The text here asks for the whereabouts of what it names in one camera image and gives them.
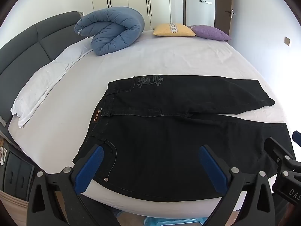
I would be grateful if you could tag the grey padded headboard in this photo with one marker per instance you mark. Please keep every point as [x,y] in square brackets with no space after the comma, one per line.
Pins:
[21,49]

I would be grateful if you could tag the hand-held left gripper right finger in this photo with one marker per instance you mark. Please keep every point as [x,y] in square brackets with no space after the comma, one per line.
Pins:
[211,167]

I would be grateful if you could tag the white wardrobe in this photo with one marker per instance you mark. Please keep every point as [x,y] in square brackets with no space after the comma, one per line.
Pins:
[129,2]

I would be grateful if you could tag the yellow cushion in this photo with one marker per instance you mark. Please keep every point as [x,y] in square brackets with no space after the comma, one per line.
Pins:
[174,30]

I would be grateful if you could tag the rolled blue duvet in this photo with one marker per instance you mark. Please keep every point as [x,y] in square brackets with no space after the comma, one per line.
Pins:
[112,30]

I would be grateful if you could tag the blue plastic stool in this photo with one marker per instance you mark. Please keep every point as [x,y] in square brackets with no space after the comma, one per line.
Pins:
[162,221]

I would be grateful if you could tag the purple cushion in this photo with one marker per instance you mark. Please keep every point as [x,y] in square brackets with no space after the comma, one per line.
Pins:
[211,33]

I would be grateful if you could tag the brown door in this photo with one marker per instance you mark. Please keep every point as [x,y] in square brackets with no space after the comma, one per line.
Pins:
[222,4]

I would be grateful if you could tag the black denim pants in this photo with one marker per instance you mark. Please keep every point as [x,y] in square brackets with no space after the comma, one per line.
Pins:
[164,146]

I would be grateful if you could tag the wall light switch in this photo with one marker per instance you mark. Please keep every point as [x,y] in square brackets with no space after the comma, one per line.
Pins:
[206,1]

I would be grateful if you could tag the dark nightstand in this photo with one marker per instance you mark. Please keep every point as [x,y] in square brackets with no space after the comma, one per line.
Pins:
[16,174]

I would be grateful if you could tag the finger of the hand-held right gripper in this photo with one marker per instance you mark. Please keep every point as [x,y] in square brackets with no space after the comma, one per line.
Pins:
[297,138]
[275,149]

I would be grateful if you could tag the white pillow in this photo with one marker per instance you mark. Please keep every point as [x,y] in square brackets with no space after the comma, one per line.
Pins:
[70,50]
[35,91]

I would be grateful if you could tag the bed with white sheet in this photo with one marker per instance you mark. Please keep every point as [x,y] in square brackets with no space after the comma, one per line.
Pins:
[164,58]

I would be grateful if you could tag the brown wall socket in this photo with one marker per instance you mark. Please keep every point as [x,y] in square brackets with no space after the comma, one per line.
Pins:
[287,41]

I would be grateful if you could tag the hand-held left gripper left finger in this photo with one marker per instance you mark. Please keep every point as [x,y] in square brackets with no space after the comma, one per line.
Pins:
[90,167]

